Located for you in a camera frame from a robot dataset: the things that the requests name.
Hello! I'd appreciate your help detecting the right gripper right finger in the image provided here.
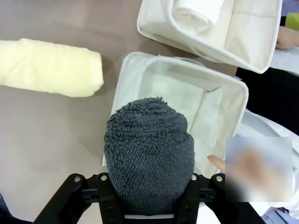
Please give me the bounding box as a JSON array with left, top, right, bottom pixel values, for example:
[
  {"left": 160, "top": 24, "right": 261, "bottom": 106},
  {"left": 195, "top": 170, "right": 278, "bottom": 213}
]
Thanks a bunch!
[{"left": 179, "top": 173, "right": 264, "bottom": 224}]

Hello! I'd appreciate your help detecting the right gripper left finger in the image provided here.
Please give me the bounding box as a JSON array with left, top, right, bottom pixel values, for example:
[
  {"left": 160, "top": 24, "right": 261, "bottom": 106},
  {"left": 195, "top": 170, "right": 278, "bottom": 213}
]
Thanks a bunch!
[{"left": 35, "top": 172, "right": 126, "bottom": 224}]

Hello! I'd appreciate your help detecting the dark grey towel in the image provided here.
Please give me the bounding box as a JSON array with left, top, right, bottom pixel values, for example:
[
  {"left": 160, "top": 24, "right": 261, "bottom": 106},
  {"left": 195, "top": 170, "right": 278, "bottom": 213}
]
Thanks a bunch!
[{"left": 104, "top": 97, "right": 196, "bottom": 217}]

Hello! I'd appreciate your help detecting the yellow towel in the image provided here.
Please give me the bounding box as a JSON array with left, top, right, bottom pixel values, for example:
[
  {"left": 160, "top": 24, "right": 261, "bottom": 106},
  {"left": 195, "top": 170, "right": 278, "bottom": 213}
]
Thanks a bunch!
[{"left": 0, "top": 38, "right": 105, "bottom": 98}]

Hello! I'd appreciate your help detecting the white towel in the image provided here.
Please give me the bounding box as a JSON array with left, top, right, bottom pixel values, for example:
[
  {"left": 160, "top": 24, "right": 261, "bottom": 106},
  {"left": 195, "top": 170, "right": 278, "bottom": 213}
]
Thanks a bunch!
[{"left": 172, "top": 0, "right": 222, "bottom": 32}]

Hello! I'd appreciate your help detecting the person's left hand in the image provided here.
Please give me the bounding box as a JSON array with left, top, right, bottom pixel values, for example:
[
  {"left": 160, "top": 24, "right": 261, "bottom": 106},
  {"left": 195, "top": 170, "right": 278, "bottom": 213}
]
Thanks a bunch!
[{"left": 207, "top": 151, "right": 271, "bottom": 185}]

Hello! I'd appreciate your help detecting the person's right hand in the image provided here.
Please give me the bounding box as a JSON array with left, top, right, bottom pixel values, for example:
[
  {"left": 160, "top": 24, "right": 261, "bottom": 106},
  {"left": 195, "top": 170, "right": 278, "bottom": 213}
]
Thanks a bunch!
[{"left": 277, "top": 26, "right": 299, "bottom": 50}]

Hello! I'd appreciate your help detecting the beige fabric basket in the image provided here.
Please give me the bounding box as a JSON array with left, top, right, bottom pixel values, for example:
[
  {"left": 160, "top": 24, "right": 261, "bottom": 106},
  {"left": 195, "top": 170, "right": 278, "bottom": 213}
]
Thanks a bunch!
[
  {"left": 102, "top": 51, "right": 249, "bottom": 178},
  {"left": 136, "top": 0, "right": 283, "bottom": 75}
]

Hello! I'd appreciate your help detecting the person in white shirt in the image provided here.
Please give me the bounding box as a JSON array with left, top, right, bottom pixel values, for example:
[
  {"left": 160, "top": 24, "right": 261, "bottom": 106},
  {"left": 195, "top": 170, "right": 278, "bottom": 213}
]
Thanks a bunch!
[{"left": 198, "top": 48, "right": 299, "bottom": 224}]

